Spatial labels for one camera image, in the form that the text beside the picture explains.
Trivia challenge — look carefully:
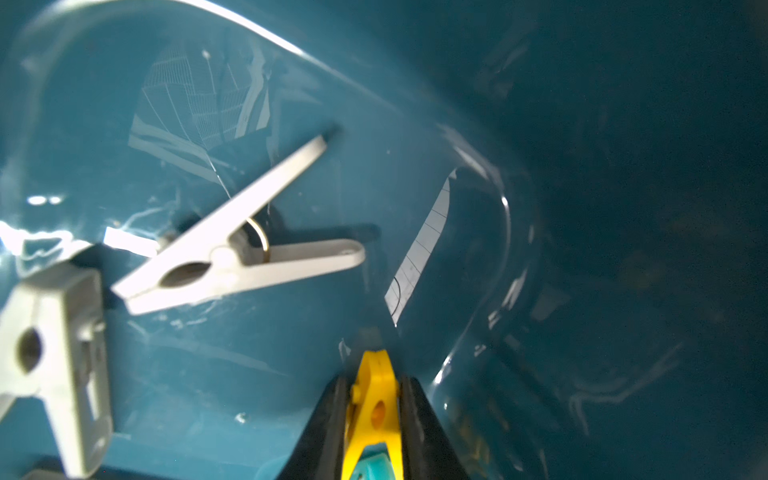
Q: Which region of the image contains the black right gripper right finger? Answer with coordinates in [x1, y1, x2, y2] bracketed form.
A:
[399, 376, 470, 480]

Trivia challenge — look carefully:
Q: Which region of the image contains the teal clothespin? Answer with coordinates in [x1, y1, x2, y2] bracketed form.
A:
[350, 453, 395, 480]

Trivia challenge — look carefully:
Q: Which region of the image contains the grey clothespin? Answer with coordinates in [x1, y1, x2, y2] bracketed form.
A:
[1, 262, 114, 479]
[111, 136, 366, 315]

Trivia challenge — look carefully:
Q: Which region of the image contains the teal plastic storage box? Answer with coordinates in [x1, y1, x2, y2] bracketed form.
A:
[1, 1, 767, 479]

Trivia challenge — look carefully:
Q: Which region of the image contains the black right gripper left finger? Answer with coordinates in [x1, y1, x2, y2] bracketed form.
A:
[277, 375, 350, 480]

